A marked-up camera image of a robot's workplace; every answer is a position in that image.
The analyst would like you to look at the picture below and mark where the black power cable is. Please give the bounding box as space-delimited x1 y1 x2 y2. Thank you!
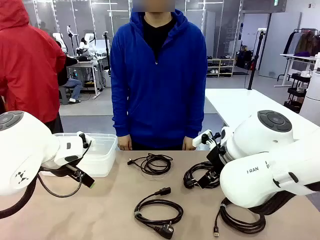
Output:
183 161 222 190
133 186 185 240

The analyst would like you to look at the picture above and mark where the black bags pile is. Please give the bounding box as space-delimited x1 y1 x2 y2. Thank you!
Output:
235 44 256 71

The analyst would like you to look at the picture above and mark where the person's right hand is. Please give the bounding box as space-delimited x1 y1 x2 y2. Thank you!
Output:
117 134 133 151

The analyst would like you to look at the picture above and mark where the tall black camera stand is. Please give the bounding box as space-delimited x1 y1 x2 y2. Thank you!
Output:
246 29 266 91

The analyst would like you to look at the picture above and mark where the blue-sleeved left forearm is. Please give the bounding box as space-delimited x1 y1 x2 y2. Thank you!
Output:
184 92 208 139

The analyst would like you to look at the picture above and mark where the person in blue hoodie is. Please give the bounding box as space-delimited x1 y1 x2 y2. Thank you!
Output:
109 8 208 151

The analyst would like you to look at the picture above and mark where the person in red jacket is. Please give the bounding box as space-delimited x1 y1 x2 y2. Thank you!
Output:
0 0 67 135

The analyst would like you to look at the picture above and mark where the thin black tripod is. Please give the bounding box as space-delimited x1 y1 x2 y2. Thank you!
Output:
102 31 112 76

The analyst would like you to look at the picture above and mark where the thin black camera cable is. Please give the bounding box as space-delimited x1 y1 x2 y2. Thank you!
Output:
37 133 93 198
201 131 223 153

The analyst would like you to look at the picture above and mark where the black corrugated cable hose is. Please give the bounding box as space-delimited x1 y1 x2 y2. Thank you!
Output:
222 183 320 216
0 172 38 220

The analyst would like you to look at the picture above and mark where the black utility cart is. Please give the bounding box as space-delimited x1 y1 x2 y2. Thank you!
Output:
283 72 312 114

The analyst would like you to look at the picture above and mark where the clear plastic storage container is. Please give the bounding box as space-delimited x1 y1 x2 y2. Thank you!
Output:
41 133 118 179

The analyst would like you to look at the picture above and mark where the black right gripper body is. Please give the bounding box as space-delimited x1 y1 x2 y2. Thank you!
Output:
206 144 227 174

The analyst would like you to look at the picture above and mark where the white desk with angled legs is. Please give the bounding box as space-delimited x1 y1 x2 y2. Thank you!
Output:
274 53 320 88

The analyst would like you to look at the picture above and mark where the clothes rack with coats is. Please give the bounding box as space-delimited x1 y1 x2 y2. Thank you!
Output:
283 27 320 57

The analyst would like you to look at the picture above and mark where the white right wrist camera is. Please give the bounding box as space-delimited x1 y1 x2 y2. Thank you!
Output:
191 129 213 148

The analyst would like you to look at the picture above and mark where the person's left hand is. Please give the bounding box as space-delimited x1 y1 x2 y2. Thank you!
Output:
182 136 197 151

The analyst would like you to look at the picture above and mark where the wooden shoe rack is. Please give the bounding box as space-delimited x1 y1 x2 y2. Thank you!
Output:
206 57 236 78

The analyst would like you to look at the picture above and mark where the seated person in jeans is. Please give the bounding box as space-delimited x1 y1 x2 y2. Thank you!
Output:
56 41 84 105

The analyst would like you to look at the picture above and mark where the braided black USB cable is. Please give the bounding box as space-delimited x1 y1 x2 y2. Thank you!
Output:
213 197 266 238

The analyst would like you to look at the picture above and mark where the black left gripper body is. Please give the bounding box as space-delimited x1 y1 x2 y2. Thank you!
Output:
41 163 74 178

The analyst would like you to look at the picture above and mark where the thin black USB cable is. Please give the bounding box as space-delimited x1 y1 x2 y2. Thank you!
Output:
126 153 174 176

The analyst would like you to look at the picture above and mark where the blue-sleeved right forearm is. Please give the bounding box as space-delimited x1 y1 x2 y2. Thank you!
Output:
111 92 131 138

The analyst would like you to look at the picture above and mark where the large white table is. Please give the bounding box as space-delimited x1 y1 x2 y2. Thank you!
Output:
204 88 318 131

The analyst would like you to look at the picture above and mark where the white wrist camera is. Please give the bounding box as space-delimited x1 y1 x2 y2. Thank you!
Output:
53 133 96 166
191 129 213 148

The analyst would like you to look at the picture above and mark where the white background workbench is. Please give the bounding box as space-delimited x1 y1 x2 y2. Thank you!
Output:
65 55 107 100

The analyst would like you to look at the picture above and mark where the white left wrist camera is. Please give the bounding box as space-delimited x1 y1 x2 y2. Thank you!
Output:
53 133 96 166

